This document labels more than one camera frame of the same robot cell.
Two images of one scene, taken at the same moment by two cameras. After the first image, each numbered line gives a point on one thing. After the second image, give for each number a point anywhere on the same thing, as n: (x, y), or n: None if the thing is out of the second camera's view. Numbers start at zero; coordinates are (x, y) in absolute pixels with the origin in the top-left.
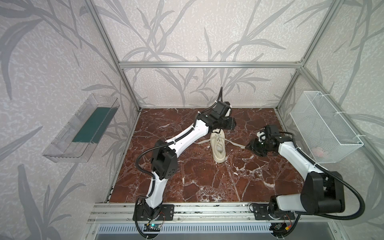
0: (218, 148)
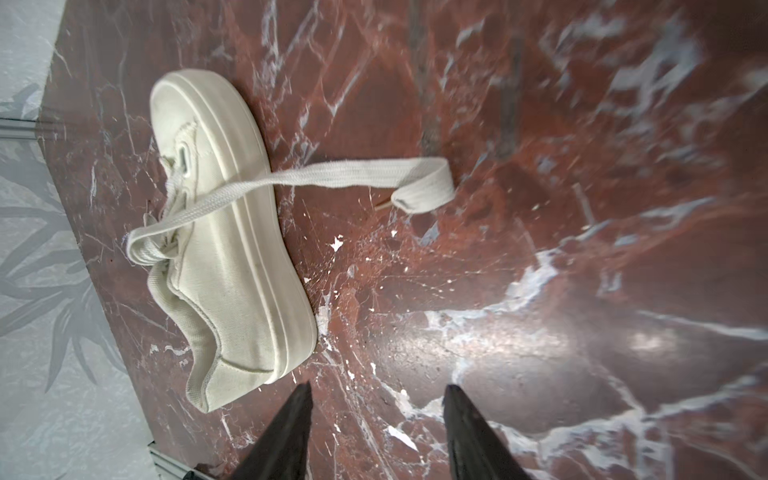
0: (234, 296)
